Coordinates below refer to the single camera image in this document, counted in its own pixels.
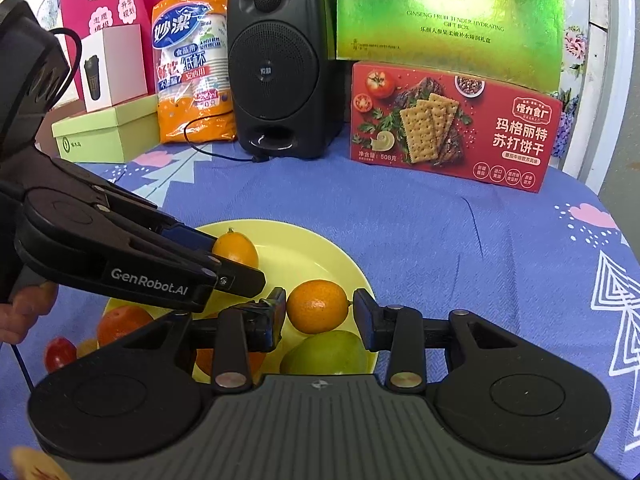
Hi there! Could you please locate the red cracker box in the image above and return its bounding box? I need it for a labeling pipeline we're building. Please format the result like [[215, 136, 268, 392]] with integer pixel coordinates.
[[350, 62, 562, 192]]

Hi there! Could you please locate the light green shoe box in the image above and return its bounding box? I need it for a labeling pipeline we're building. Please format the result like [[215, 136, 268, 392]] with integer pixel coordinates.
[[52, 96, 160, 164]]

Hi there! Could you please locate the small orange kumquat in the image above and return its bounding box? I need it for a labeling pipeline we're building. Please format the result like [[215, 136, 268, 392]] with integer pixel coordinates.
[[212, 229, 259, 269]]

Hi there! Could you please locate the large orange mandarin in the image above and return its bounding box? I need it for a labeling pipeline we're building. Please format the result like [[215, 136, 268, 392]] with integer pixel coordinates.
[[96, 304, 153, 348]]

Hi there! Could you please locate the green plum near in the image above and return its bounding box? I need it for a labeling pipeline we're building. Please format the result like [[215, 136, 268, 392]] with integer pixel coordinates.
[[280, 330, 372, 375]]

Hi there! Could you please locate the black speaker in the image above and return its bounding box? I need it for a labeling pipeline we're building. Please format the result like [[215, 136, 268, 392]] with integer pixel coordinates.
[[228, 0, 345, 159]]

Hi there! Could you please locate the orange paper cup pack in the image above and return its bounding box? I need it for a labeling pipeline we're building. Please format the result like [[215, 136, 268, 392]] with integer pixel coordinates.
[[151, 0, 236, 144]]

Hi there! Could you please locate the person left hand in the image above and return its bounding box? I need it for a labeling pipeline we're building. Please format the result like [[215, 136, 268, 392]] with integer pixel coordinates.
[[0, 282, 58, 344]]

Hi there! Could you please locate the yellow plate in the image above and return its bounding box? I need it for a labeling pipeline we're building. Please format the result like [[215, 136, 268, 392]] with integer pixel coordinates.
[[103, 219, 373, 382]]

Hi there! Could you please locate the brown cardboard box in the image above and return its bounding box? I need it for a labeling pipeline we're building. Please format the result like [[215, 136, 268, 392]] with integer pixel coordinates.
[[36, 100, 86, 157]]

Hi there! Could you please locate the red cherry tomato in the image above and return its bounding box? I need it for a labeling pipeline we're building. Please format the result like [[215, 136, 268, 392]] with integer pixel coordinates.
[[44, 337, 77, 373]]

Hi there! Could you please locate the white cup box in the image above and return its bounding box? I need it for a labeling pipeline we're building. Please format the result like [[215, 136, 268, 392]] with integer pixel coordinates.
[[79, 24, 148, 113]]

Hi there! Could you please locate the black speaker cable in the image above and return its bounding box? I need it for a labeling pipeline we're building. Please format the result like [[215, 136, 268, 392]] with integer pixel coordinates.
[[182, 106, 271, 164]]

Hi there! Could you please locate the green gift box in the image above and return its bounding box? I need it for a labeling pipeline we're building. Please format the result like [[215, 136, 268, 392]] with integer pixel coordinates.
[[337, 0, 564, 93]]

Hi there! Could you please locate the blue printed tablecloth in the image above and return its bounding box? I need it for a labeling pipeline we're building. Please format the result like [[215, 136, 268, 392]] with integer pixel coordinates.
[[0, 123, 640, 478]]

